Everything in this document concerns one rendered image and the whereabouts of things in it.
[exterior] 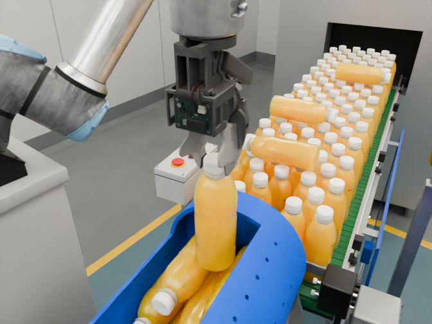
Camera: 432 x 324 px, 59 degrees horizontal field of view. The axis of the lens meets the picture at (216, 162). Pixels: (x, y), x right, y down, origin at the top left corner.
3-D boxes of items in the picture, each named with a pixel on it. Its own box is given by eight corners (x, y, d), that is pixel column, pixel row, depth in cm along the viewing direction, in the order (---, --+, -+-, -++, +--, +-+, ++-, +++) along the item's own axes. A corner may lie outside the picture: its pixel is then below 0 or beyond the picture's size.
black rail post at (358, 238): (348, 261, 103) (353, 240, 99) (350, 254, 105) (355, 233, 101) (356, 264, 102) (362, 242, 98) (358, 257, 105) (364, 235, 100)
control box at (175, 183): (156, 196, 112) (153, 166, 106) (191, 164, 127) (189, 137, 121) (185, 206, 108) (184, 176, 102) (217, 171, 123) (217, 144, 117)
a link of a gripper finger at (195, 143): (168, 175, 57) (174, 123, 52) (188, 157, 62) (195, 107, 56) (186, 183, 57) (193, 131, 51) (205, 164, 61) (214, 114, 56)
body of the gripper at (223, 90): (166, 130, 51) (158, 38, 45) (197, 107, 57) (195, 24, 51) (216, 143, 48) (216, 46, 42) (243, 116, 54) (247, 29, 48)
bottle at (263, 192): (254, 247, 107) (258, 193, 97) (239, 233, 112) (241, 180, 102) (273, 236, 111) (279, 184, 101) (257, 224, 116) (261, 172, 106)
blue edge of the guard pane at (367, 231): (330, 353, 128) (359, 244, 102) (367, 216, 189) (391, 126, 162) (345, 360, 126) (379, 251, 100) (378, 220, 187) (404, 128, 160)
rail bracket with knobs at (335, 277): (306, 309, 90) (312, 279, 85) (314, 288, 96) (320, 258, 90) (349, 326, 87) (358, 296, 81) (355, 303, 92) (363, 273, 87)
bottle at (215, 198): (220, 276, 65) (221, 188, 56) (188, 258, 69) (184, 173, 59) (242, 251, 70) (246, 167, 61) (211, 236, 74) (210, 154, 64)
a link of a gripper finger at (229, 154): (211, 191, 55) (200, 132, 51) (229, 171, 59) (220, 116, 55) (231, 193, 53) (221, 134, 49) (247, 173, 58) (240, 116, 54)
